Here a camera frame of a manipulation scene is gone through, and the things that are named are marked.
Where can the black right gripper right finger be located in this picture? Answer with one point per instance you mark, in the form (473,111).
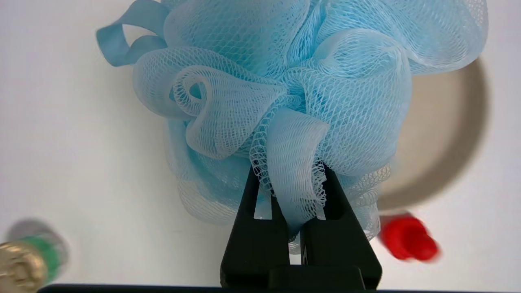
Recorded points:
(338,244)

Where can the light blue mesh bath loofah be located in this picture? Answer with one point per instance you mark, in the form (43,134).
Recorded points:
(285,81)

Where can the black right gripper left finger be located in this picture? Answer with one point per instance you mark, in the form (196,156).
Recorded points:
(256,244)

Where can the red rubber duck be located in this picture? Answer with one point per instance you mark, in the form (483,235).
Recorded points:
(407,238)

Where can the green tin can gold lid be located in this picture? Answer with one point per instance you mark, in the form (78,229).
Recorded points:
(24,264)

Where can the beige brown round plate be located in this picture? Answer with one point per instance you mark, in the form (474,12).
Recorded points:
(441,134)

